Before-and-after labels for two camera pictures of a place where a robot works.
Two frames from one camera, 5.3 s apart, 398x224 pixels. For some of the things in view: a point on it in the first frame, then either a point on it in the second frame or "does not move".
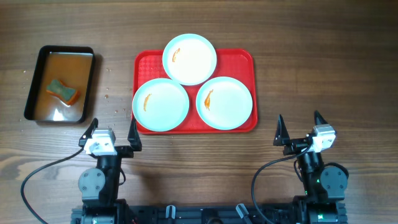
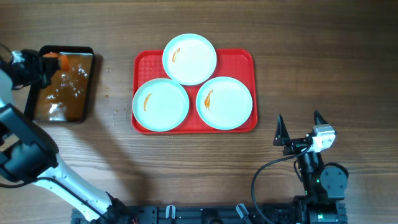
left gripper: (125, 152) -> (42, 63)
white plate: (160, 105) does not move
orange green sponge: (68, 94) -> (64, 60)
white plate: (189, 60) does not move
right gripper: (282, 138) does not move
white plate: (224, 103) does not move
